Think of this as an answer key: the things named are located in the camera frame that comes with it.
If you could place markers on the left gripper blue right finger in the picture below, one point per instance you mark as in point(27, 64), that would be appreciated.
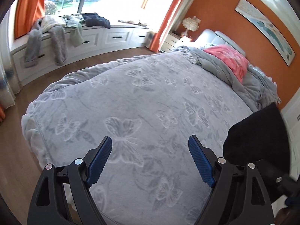
point(204, 159)

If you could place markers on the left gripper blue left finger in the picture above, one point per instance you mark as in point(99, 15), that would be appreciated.
point(95, 161)

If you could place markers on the black pants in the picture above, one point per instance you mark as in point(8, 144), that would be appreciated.
point(260, 136)

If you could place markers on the grey butterfly bedspread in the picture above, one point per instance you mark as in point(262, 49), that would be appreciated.
point(149, 106)

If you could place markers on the grey crumpled duvet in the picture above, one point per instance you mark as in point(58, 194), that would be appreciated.
point(257, 89)

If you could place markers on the pink blanket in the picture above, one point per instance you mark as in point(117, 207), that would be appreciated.
point(232, 58)

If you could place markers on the white window bench cabinet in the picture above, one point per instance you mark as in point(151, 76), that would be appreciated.
point(97, 40)

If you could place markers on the white bedside table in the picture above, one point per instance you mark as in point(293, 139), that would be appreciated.
point(171, 42)

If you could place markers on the white upholstered headboard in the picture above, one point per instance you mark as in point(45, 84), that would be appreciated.
point(217, 38)

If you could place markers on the pale green garment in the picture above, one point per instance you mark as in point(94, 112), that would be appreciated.
point(74, 25)

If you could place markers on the orange curtain right of window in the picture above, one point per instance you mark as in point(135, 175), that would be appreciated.
point(155, 43)

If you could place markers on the orange curtain of window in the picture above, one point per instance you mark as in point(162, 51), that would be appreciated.
point(27, 12)
point(155, 43)

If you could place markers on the grey knitted garment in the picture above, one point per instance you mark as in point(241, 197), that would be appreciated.
point(48, 35)

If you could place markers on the white shell table lamp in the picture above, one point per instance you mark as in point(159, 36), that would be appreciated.
point(190, 24)

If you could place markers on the dark blue folded garment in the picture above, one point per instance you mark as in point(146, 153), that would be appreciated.
point(93, 19)

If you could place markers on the orange curtain left of window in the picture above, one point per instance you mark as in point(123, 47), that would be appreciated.
point(27, 12)

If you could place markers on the framed feather wall painting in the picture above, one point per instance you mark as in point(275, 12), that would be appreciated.
point(266, 27)

